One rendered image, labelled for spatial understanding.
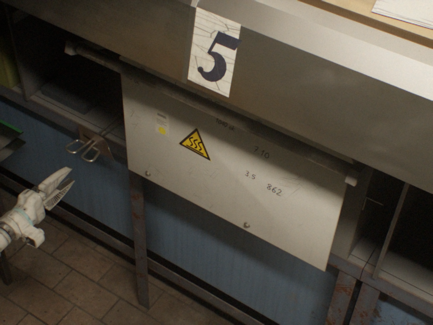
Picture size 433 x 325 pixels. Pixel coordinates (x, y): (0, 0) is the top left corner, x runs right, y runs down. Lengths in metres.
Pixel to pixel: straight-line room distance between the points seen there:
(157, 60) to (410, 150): 0.48
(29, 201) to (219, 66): 0.86
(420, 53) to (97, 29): 0.61
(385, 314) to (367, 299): 0.13
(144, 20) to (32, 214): 0.80
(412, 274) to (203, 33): 0.94
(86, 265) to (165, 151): 1.21
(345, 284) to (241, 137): 0.58
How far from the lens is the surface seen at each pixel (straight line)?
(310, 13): 1.06
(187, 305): 2.67
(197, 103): 1.34
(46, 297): 2.75
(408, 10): 1.01
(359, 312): 1.93
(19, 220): 1.82
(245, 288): 2.25
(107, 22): 1.27
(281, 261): 2.03
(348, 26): 1.04
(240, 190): 1.60
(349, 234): 1.70
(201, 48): 1.15
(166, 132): 1.63
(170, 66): 1.21
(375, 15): 1.01
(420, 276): 1.80
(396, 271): 1.79
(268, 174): 1.51
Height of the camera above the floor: 2.24
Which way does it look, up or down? 44 degrees down
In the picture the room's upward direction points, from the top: 4 degrees clockwise
